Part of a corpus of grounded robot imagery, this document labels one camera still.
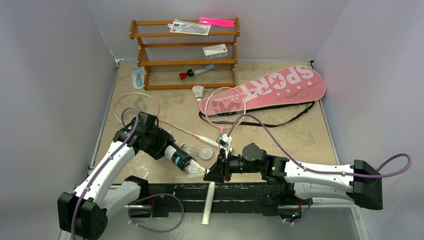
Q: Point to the red black blue marker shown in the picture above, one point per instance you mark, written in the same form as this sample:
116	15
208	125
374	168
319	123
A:
191	73

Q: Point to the clear plastic tube lid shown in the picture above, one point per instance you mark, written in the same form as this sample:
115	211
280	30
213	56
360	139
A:
205	152

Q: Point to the white shuttlecock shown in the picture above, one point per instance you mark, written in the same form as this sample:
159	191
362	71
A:
190	149
198	91
195	170

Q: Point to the white shuttlecock beside lid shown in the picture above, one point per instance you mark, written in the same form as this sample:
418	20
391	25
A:
190	149

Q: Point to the light blue white device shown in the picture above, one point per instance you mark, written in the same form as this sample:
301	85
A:
138	77

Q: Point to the pink badminton racket left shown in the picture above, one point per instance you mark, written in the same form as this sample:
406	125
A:
143	102

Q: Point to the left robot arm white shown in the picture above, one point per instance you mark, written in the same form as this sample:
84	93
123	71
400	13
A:
96	185

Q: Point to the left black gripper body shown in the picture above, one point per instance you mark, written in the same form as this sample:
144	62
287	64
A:
156	140

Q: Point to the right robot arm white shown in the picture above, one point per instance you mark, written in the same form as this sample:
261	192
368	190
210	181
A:
359	182

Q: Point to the pink fluorescent bar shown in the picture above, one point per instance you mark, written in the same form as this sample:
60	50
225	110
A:
217	22

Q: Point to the black shuttlecock tube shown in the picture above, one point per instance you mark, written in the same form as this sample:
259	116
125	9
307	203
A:
178	157

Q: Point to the wooden three-tier shelf rack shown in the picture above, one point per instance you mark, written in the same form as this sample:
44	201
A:
143	59

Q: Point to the pink white badminton racket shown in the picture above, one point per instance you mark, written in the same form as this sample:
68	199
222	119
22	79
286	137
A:
222	109

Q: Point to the white red small box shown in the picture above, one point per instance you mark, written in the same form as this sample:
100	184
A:
215	51

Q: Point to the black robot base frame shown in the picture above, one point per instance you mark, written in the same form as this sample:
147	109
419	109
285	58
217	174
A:
165	198

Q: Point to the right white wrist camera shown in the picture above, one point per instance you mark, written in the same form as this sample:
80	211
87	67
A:
224	142

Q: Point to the white packaged item on shelf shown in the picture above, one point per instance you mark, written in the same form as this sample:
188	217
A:
190	28

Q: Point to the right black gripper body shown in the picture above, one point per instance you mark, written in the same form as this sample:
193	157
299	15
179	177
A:
224	167

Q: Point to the pink sport racket bag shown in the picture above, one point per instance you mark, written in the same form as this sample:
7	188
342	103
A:
289	86

